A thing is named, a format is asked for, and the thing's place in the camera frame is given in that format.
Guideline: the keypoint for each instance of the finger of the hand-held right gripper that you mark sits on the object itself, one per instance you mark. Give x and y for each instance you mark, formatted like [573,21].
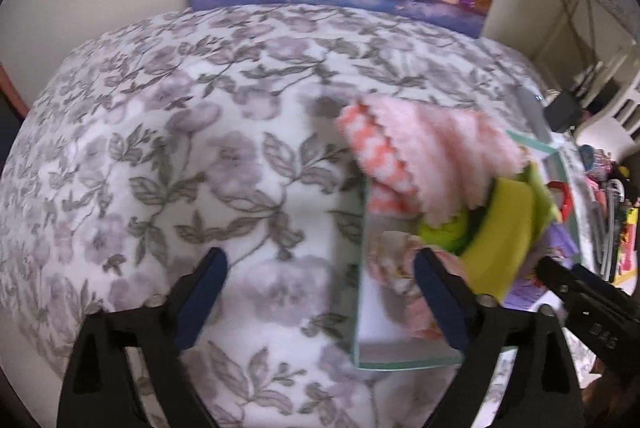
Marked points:
[610,290]
[560,278]

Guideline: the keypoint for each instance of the pink striped towel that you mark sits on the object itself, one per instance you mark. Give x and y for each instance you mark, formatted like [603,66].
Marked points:
[440,147]

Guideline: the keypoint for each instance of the dark cabinet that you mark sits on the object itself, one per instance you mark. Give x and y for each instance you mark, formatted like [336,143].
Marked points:
[7,122]

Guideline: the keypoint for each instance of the black charger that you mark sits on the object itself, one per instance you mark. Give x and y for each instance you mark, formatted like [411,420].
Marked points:
[565,110]

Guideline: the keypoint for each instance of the stack of patterned tape rolls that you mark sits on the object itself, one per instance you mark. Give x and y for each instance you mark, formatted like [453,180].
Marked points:
[594,158]

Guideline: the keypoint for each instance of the purple soft packet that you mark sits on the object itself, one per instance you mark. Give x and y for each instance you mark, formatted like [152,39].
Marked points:
[555,253]

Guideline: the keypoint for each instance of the grey floral blanket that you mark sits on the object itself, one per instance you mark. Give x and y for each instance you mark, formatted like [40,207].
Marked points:
[150,157]

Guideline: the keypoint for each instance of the red tape roll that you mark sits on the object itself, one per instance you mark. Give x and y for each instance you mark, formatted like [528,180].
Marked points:
[562,200]

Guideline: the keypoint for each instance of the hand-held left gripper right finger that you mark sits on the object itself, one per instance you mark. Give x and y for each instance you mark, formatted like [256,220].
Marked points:
[442,303]

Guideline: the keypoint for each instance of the grey phone stand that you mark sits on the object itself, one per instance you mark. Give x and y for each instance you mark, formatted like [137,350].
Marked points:
[610,233]

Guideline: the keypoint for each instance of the white box with green rim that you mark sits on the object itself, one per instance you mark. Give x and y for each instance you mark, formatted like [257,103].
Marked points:
[372,323]

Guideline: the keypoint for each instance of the pink plush scrunchie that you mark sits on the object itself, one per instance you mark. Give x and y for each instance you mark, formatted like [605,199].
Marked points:
[395,258]

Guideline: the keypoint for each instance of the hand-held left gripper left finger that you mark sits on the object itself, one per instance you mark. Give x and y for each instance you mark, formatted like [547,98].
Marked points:
[200,303]

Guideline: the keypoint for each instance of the white power strip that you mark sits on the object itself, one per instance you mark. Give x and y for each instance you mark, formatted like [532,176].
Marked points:
[532,112]

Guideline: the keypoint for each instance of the white cutout rack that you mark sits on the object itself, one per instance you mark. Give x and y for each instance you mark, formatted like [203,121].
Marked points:
[610,117]

